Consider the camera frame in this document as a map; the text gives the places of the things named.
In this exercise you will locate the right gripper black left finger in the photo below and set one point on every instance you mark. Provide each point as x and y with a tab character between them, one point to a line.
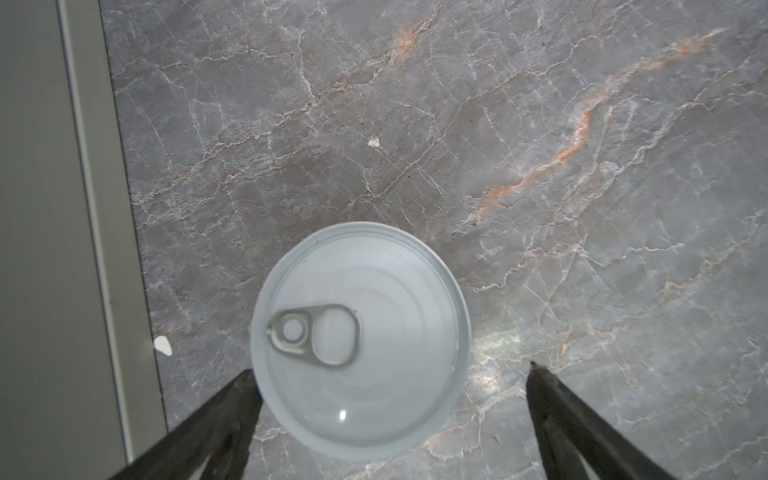
216	437

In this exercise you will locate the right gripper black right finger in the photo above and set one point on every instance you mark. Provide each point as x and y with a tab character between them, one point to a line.
570	435

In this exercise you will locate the orange label can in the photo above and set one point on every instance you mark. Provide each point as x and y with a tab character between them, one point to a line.
360	341

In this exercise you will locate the grey metal counter cabinet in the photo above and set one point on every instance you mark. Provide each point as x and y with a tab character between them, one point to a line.
80	390

